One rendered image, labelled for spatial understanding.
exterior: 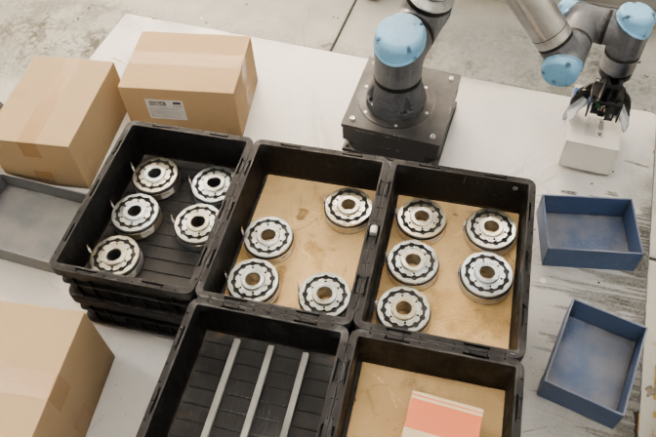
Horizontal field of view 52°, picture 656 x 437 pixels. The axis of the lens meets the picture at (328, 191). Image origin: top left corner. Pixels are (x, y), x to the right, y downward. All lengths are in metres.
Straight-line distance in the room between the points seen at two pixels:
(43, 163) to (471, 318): 1.08
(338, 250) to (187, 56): 0.71
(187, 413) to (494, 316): 0.60
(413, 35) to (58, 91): 0.90
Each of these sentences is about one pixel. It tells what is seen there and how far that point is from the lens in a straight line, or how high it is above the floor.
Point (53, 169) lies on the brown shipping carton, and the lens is 1.80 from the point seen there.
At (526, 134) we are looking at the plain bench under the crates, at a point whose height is 0.70.
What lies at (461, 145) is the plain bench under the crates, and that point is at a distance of 1.79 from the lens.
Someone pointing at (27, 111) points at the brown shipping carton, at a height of 0.86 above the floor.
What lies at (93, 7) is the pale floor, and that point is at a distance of 3.64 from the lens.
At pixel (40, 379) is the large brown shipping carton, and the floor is 0.90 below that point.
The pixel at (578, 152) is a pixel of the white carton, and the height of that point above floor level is 0.78.
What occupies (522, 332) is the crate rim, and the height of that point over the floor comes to 0.93.
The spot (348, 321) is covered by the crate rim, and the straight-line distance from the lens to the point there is 1.23.
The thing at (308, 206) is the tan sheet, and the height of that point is 0.83.
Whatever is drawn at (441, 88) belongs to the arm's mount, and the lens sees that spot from 1.78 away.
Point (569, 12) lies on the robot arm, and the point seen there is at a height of 1.11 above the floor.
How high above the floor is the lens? 2.02
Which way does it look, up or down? 52 degrees down
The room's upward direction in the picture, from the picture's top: 4 degrees counter-clockwise
